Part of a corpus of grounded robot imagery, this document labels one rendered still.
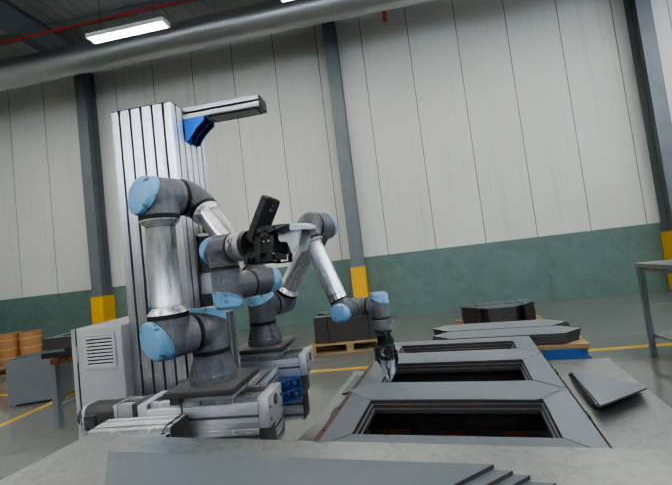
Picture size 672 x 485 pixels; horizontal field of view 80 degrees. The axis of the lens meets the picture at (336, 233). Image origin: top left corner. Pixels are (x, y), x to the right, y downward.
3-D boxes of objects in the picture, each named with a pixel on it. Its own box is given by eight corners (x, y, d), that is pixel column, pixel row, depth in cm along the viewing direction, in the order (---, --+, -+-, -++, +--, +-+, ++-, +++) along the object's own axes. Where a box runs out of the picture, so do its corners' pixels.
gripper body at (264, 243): (295, 261, 94) (259, 265, 101) (295, 226, 95) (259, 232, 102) (273, 259, 88) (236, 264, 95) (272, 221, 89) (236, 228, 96)
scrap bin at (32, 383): (78, 389, 543) (74, 347, 547) (60, 400, 500) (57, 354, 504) (29, 397, 534) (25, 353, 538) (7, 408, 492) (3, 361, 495)
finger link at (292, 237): (316, 249, 86) (284, 253, 91) (315, 222, 87) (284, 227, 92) (307, 247, 83) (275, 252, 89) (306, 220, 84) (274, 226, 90)
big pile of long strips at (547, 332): (568, 327, 240) (567, 317, 240) (588, 343, 202) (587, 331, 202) (434, 334, 263) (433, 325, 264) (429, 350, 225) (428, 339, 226)
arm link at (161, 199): (207, 352, 120) (190, 174, 123) (161, 367, 107) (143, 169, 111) (183, 351, 127) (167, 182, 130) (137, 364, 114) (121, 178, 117)
